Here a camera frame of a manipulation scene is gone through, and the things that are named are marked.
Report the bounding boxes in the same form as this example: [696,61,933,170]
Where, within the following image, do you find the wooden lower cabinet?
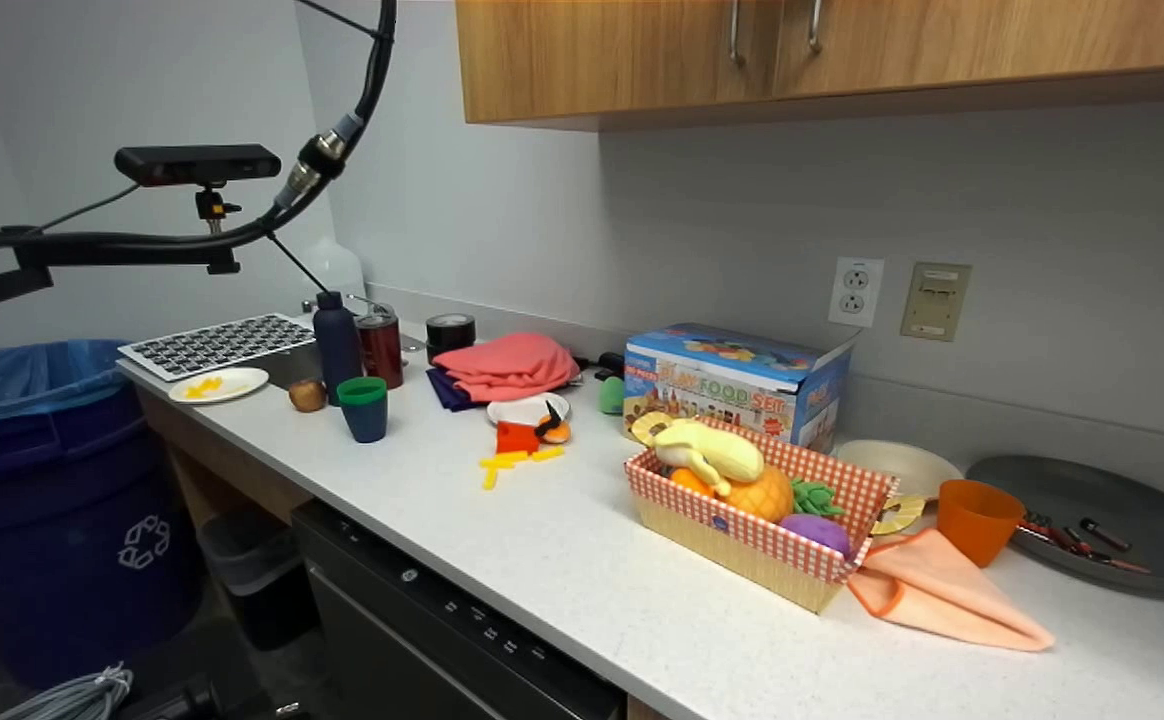
[137,390,307,529]

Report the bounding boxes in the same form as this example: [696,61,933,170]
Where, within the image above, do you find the yellow toy fries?
[481,448,565,490]

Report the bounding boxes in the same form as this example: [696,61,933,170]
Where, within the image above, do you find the dark purple cloth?
[424,368,474,413]

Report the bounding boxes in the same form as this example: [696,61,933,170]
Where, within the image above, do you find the brown round toy food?
[287,380,328,413]

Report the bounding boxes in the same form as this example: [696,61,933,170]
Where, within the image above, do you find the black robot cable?
[0,0,399,301]

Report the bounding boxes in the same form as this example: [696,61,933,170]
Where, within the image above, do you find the purple toy eggplant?
[781,513,853,557]

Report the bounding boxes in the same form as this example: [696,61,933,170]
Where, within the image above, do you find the dark blue water bottle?
[310,291,360,387]

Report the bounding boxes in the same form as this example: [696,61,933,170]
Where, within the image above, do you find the orange toy fruit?
[729,469,791,520]

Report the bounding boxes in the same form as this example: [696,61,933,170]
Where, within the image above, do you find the yellow plush banana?
[626,413,764,495]

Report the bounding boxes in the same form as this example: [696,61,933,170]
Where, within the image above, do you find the beige bowl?
[830,441,960,499]

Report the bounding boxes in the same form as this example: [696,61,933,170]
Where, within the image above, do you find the small dark waste bin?
[194,507,315,650]

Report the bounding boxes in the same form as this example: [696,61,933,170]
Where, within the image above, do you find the black dishwasher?
[290,499,625,720]

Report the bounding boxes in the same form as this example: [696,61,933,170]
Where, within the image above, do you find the black camera on boom stand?
[0,143,290,301]

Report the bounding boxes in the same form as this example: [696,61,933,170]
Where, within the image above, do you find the salmon cloth napkin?
[849,529,1052,650]

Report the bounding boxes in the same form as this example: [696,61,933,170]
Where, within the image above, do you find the dark grey round tray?
[969,455,1164,599]

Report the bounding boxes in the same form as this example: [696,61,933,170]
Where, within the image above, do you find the pink folded cloth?
[429,330,580,403]

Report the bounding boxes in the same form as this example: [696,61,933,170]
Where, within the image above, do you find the blue toy food box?
[625,322,853,448]

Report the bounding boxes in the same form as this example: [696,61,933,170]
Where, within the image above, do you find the yellow toy ring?
[869,495,933,543]

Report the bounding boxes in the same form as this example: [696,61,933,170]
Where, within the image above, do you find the green toy vegetable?
[791,479,840,520]

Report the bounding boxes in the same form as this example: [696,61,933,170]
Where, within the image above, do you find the red toy fries holder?
[494,425,544,455]

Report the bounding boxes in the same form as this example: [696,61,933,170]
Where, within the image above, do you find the beige wall plate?
[900,260,973,338]

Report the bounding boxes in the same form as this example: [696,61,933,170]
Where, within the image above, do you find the orange plastic cup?
[935,479,1024,567]

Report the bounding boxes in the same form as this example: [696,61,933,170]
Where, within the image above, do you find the green toy food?
[595,377,625,416]

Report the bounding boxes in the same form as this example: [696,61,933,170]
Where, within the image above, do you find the clear plastic jug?
[304,237,366,310]

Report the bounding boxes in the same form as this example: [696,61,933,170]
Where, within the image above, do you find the dark red tumbler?
[354,303,404,387]

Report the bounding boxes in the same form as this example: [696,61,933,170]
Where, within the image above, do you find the checkered dish rack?
[120,310,310,385]

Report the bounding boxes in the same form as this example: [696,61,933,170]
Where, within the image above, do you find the white plate with yellow food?
[167,368,268,407]

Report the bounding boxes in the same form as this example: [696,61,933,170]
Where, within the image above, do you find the blue recycling bin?
[0,338,203,683]

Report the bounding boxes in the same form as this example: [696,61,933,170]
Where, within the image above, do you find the grey cloth on floor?
[0,664,137,720]

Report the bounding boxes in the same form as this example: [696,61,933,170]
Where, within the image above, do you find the white wall outlet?
[828,257,882,328]

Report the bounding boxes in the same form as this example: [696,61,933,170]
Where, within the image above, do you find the red checkered cardboard basket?
[625,432,896,612]

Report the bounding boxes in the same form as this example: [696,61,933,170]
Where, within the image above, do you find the green and blue cup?
[337,377,388,445]

